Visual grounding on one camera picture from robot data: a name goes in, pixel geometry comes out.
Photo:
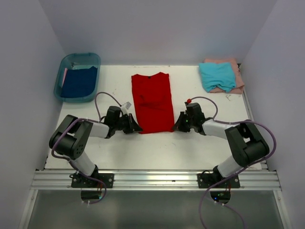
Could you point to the pink paper in bin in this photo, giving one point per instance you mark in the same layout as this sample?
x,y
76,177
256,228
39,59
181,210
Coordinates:
x,y
64,76

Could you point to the folded turquoise t shirt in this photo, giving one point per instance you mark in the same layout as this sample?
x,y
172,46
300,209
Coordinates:
x,y
219,75

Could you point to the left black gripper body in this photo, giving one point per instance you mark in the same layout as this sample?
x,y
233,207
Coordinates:
x,y
122,124

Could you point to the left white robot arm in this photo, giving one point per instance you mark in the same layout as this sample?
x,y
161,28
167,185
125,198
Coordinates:
x,y
69,140

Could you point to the dark blue t shirt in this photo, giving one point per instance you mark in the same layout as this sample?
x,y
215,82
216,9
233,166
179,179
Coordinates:
x,y
79,83

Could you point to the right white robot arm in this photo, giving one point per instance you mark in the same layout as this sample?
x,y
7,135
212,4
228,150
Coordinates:
x,y
246,143

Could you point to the folded pink t shirt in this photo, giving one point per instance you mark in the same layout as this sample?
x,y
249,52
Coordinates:
x,y
239,89

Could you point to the red t shirt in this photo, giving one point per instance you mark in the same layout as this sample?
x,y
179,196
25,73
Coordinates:
x,y
153,102

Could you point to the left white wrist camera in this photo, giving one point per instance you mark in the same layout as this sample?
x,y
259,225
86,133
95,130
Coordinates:
x,y
125,107

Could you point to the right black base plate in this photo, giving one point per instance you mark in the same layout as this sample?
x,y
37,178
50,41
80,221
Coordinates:
x,y
207,178

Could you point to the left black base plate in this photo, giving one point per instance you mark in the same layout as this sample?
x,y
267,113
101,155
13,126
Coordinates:
x,y
101,180

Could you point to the teal plastic bin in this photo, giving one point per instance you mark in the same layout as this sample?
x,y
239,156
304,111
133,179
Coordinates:
x,y
77,61

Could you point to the aluminium mounting rail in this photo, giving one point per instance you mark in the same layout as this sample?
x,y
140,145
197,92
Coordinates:
x,y
155,180

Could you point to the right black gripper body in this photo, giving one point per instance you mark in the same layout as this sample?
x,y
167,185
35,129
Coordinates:
x,y
191,121

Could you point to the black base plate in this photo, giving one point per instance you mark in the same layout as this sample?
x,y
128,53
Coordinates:
x,y
207,178
101,180

